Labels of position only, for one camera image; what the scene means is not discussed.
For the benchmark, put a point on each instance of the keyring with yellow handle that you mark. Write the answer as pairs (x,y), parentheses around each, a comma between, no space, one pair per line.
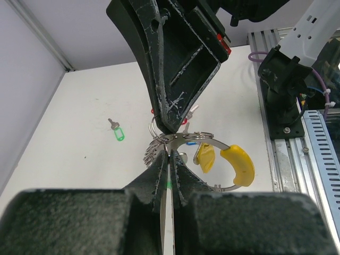
(233,154)

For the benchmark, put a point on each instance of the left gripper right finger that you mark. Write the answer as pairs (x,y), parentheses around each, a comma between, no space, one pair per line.
(210,222)

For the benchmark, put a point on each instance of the red tag key upper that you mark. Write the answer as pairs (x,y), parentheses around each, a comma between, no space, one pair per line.
(190,114)

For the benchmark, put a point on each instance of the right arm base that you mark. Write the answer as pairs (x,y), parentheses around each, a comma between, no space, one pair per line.
(282,80)

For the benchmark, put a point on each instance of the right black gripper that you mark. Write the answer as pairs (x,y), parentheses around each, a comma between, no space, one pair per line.
(179,47)

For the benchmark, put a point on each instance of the yellow tag key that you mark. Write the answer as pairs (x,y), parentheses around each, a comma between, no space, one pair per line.
(205,157)

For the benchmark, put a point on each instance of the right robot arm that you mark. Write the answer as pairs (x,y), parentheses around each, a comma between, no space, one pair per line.
(309,26)

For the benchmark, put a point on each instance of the white slotted cable duct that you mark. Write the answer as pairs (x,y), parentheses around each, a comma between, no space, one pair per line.
(326,158)

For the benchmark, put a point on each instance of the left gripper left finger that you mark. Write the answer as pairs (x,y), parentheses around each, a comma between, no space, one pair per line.
(89,221)

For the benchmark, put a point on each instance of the light green tag key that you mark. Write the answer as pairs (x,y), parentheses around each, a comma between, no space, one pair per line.
(118,132)

